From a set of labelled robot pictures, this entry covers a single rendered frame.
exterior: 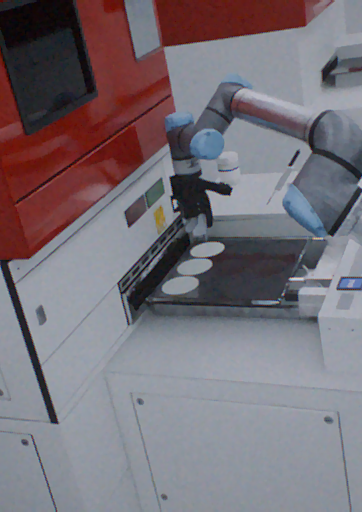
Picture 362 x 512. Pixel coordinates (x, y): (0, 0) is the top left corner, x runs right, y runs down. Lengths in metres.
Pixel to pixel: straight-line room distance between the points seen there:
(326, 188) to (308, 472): 0.66
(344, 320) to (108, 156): 0.65
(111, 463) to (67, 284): 0.49
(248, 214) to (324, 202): 0.67
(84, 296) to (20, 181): 0.39
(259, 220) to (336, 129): 0.65
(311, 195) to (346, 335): 0.31
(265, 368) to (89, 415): 0.43
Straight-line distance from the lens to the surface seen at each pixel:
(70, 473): 1.72
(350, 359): 1.58
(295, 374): 1.61
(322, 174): 1.46
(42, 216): 1.45
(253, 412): 1.66
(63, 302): 1.60
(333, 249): 2.00
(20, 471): 1.81
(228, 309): 1.85
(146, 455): 1.88
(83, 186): 1.58
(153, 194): 1.99
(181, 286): 1.88
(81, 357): 1.68
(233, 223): 2.12
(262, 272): 1.88
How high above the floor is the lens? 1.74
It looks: 24 degrees down
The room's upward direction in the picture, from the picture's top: 12 degrees counter-clockwise
